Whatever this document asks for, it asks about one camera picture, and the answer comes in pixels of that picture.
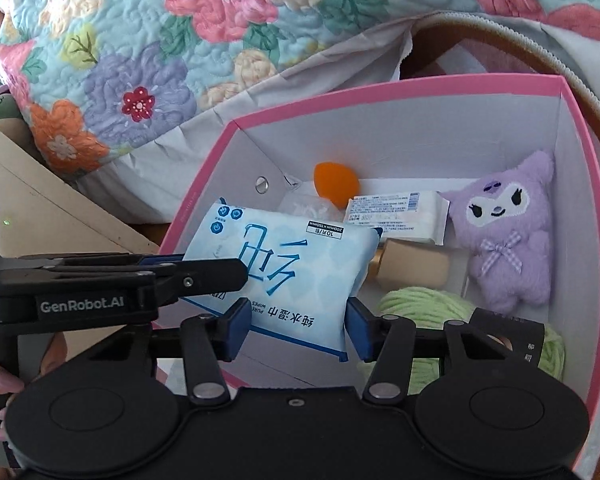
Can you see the beige board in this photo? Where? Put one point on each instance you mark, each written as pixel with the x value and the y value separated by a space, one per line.
pixel 55 210

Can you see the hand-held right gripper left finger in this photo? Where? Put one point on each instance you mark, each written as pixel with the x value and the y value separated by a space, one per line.
pixel 240 325

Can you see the person's left hand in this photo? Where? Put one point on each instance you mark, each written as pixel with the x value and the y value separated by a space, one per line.
pixel 0 377

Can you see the striped rug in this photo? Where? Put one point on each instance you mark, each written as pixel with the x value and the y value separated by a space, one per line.
pixel 480 50

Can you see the floral quilt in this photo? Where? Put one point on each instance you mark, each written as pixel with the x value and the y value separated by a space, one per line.
pixel 130 35

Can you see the pink cardboard box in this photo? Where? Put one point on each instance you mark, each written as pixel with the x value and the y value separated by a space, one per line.
pixel 505 125

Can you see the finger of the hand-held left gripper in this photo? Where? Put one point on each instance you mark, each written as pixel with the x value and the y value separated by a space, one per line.
pixel 160 260
pixel 205 277

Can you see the purple plush toy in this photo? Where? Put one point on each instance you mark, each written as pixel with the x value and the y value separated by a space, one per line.
pixel 505 260

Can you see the blue white wet wipes packet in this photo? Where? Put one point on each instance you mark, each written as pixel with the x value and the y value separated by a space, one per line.
pixel 290 260

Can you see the clear plastic floss pick box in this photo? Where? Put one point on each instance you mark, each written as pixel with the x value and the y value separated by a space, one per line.
pixel 305 207

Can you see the orange makeup sponge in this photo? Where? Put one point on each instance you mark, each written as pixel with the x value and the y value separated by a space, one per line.
pixel 335 182

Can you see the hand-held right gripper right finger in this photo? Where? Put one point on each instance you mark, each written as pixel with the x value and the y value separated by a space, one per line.
pixel 355 330

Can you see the white tissue pack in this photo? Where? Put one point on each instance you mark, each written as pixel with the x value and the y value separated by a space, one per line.
pixel 400 215

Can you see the green yarn ball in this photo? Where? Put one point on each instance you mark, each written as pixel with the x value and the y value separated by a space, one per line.
pixel 415 305

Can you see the beige foundation bottle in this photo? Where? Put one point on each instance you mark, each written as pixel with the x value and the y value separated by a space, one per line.
pixel 415 265

